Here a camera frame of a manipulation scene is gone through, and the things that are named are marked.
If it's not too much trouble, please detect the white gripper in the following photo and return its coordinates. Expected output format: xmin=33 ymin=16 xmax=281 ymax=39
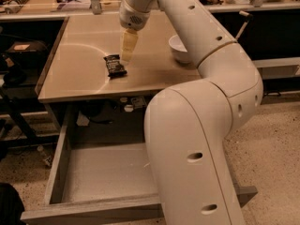
xmin=119 ymin=0 xmax=150 ymax=64

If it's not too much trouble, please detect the dark rxbar chocolate wrapper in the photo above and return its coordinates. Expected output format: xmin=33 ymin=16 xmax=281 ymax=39
xmin=104 ymin=54 xmax=127 ymax=78

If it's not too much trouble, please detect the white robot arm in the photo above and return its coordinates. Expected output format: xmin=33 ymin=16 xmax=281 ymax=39
xmin=120 ymin=0 xmax=263 ymax=225

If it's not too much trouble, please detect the open grey wooden drawer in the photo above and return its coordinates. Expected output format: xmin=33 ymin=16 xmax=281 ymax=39
xmin=22 ymin=105 xmax=256 ymax=225

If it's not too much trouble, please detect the white ceramic bowl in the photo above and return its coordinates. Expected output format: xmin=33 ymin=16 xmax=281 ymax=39
xmin=169 ymin=35 xmax=191 ymax=64

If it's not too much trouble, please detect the white label sticker under table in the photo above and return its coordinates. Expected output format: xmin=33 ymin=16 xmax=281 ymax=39
xmin=130 ymin=96 xmax=147 ymax=109

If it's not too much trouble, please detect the black bag with tan label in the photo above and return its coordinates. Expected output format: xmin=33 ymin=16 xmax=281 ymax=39
xmin=6 ymin=40 xmax=48 ymax=68

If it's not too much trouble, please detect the black stand leg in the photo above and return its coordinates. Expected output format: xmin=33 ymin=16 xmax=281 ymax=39
xmin=0 ymin=90 xmax=58 ymax=147

